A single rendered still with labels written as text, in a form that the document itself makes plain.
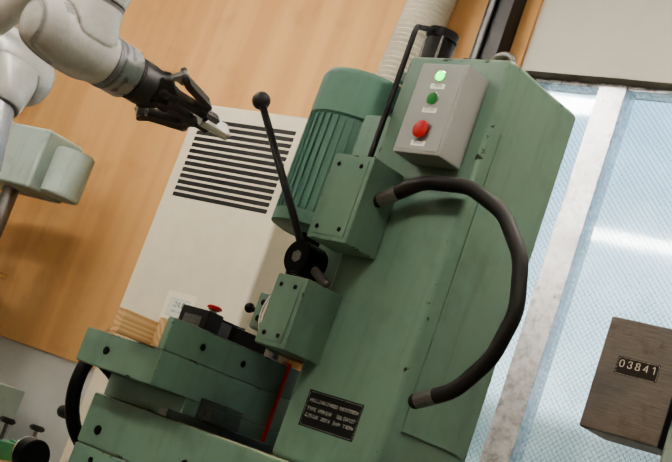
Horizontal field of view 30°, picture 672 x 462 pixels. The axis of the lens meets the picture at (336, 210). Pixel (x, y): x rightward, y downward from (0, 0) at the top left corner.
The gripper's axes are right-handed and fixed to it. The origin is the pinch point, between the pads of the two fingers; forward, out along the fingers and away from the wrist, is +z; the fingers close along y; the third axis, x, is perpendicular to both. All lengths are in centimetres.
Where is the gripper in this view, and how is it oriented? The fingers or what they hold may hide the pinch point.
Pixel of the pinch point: (213, 124)
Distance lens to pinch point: 225.3
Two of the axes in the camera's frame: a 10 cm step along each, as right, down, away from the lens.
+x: -2.4, -7.6, 6.1
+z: 6.2, 3.6, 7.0
